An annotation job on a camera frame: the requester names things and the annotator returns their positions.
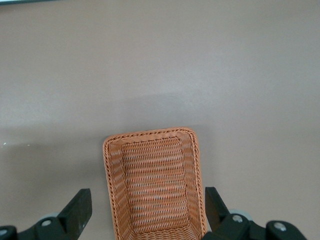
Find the brown wicker basket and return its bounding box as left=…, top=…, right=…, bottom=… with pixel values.
left=102, top=126, right=209, bottom=240

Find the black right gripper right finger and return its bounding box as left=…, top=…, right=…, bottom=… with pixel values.
left=203, top=186, right=308, bottom=240

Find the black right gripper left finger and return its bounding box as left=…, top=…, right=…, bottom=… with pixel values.
left=0, top=188, right=93, bottom=240

